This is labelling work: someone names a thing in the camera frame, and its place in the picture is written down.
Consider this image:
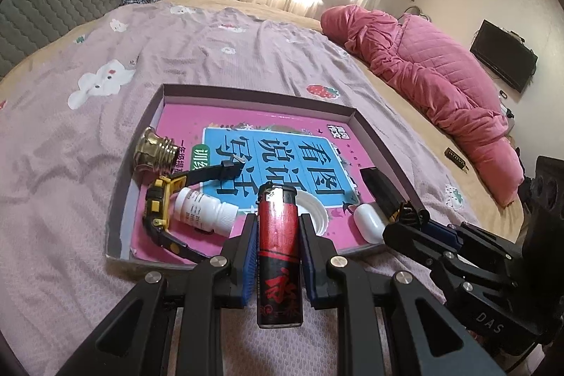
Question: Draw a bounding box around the brass threaded fitting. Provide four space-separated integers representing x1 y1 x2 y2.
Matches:
133 127 182 174

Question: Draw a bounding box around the black binder clip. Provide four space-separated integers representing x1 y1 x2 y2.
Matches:
397 202 430 227

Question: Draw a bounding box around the white pill bottle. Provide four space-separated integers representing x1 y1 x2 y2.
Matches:
172 187 239 236

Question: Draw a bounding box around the red and black lighter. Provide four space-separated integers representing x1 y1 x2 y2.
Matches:
256 183 305 329

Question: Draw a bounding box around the pink quilted duvet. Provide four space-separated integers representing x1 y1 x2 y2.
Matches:
320 5 525 207

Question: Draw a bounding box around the black flat television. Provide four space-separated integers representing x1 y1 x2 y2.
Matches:
469 19 538 93

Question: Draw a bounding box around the pink and blue book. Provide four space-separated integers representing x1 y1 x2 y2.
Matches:
131 103 375 258

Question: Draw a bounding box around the white round lid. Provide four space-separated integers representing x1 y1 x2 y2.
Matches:
295 189 330 236

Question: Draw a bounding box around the small dark box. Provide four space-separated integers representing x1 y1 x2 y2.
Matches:
445 147 468 171

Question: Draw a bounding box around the white earbuds case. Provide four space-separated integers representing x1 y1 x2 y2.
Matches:
352 203 386 245

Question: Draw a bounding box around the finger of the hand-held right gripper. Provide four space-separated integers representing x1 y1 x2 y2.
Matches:
423 220 525 271
382 222 516 303

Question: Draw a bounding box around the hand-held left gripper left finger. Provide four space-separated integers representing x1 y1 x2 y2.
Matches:
57 214 258 376

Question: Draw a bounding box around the black and gold faceted bottle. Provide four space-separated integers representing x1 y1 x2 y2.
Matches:
360 167 408 224

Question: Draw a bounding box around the yellow and black wristwatch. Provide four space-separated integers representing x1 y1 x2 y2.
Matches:
143 161 245 264

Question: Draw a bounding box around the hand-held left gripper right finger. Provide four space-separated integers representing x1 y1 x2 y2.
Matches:
299 214 481 376

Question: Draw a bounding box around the dark cardboard box tray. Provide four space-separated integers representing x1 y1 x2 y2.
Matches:
106 84 430 271

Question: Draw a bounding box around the purple printed blanket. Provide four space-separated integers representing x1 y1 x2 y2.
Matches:
0 1 485 376

